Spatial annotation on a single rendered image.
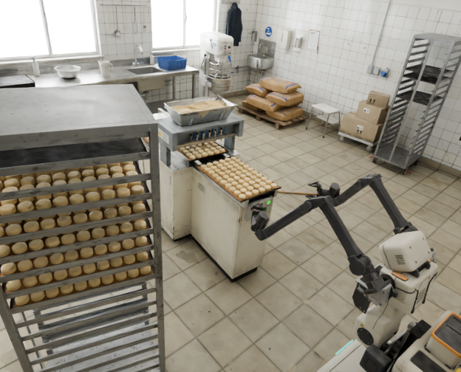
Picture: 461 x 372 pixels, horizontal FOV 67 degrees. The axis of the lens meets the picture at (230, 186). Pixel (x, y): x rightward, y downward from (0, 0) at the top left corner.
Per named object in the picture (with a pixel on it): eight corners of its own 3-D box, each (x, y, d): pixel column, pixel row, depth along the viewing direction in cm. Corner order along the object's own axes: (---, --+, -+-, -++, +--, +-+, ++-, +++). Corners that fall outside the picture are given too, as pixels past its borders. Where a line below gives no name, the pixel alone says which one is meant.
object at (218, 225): (189, 240, 342) (191, 160, 296) (218, 229, 361) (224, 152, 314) (231, 286, 296) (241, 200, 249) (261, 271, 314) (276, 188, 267)
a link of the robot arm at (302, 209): (312, 209, 178) (321, 205, 186) (306, 198, 179) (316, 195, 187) (258, 243, 204) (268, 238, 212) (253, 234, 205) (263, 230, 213)
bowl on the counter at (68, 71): (60, 81, 458) (59, 71, 452) (52, 75, 478) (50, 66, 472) (86, 78, 478) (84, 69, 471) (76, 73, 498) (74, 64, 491)
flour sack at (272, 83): (255, 86, 642) (257, 77, 634) (269, 83, 670) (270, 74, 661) (288, 96, 604) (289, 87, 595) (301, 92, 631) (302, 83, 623)
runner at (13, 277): (159, 243, 156) (158, 238, 154) (160, 248, 154) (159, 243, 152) (-8, 280, 131) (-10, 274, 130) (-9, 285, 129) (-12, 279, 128)
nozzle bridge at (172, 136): (154, 155, 310) (153, 119, 292) (221, 140, 348) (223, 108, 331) (172, 171, 288) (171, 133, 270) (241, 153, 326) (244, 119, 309)
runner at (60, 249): (158, 228, 151) (158, 223, 150) (159, 232, 149) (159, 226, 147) (-15, 262, 127) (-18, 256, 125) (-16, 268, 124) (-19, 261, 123)
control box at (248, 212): (244, 219, 262) (245, 204, 255) (267, 210, 275) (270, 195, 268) (247, 221, 260) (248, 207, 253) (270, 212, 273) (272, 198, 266)
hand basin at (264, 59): (283, 88, 702) (292, 30, 645) (270, 91, 679) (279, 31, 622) (249, 76, 763) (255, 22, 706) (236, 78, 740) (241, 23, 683)
